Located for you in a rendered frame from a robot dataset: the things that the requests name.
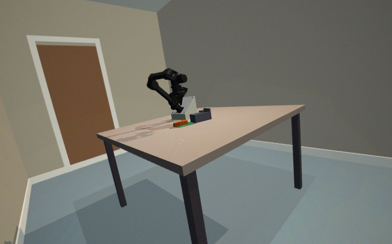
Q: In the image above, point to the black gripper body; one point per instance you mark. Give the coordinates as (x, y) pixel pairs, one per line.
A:
(176, 91)

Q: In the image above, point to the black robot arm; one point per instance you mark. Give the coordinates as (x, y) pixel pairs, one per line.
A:
(175, 79)

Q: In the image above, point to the orange l-shaped part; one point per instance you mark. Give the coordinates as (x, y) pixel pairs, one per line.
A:
(180, 123)

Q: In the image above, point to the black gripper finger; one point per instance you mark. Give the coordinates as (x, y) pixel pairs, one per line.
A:
(174, 100)
(180, 99)

